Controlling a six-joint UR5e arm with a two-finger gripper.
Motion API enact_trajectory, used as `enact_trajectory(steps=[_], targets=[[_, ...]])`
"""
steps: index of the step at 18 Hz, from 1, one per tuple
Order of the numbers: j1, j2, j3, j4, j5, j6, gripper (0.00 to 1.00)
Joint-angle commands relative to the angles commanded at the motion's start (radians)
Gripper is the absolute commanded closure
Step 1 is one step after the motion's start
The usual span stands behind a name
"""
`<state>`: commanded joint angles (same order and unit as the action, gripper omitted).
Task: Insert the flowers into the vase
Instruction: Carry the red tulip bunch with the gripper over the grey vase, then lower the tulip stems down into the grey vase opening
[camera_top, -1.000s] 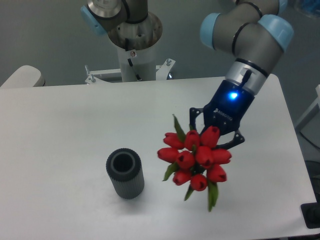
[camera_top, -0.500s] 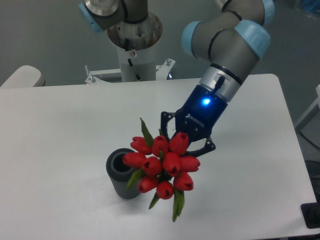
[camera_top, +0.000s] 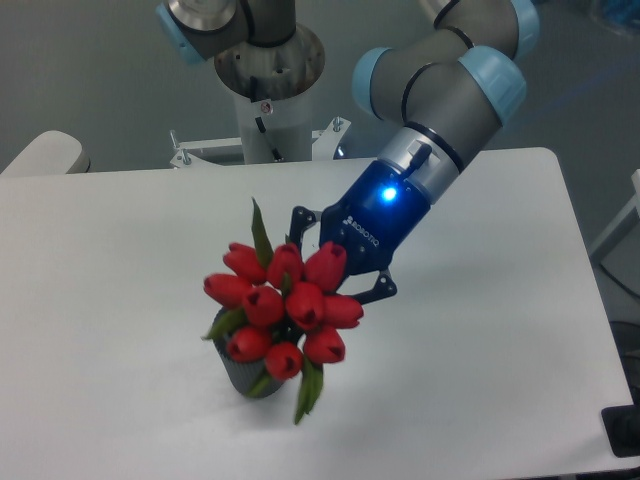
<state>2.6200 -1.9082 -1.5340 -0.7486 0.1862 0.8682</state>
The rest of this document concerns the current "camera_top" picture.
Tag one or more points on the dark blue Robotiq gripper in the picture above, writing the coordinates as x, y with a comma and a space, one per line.
369, 221

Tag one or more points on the red tulip bouquet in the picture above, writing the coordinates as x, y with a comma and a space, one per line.
283, 309

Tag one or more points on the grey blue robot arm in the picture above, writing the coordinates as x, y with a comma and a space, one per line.
449, 93

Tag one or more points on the beige chair armrest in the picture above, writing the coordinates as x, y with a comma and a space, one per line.
51, 153

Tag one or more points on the black device at table edge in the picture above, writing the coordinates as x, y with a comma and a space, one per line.
622, 429

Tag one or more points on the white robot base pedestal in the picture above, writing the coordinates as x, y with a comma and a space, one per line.
270, 87

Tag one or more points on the white furniture frame at right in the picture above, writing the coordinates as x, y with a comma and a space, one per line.
618, 228

